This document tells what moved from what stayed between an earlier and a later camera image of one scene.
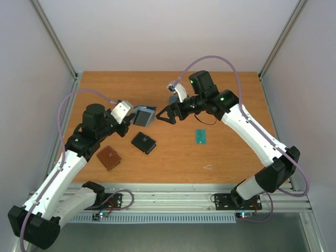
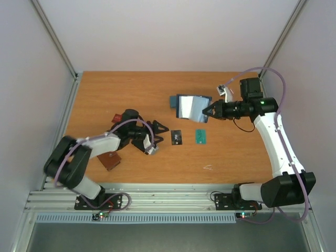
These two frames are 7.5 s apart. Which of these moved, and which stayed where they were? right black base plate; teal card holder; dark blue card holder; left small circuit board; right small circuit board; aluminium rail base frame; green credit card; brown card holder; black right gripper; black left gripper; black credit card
Moved: black left gripper; black right gripper; black credit card; dark blue card holder
Stayed: teal card holder; aluminium rail base frame; right black base plate; green credit card; right small circuit board; left small circuit board; brown card holder
